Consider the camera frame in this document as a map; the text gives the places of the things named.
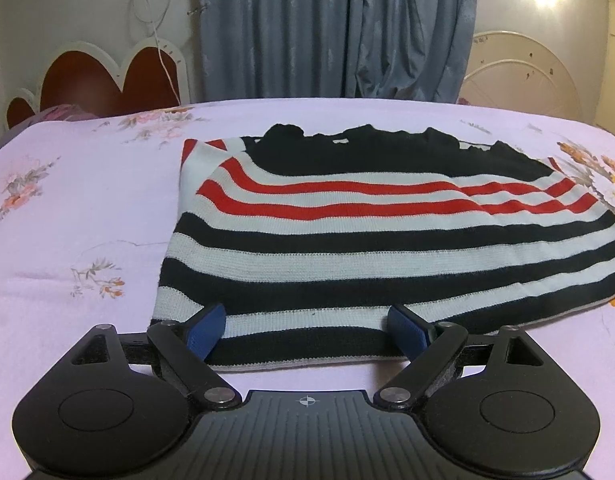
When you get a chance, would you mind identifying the striped knit child sweater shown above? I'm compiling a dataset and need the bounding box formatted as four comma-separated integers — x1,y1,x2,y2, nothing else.
152,125,615,372

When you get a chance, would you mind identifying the blue centre curtain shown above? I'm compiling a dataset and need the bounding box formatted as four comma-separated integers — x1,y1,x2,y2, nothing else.
199,0,477,103

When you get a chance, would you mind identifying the purple folded bedding pile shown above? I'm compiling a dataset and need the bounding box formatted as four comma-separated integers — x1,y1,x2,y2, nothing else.
21,104,97,127

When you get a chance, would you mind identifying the red heart-shaped headboard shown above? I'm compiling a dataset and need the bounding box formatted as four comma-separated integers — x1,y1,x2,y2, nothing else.
5,38,190,128

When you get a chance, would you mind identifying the cream round headboard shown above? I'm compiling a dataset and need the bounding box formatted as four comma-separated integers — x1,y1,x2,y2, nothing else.
457,30,583,120

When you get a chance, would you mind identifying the white hanging cable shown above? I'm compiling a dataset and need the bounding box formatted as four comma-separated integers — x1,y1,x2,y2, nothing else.
130,0,184,106

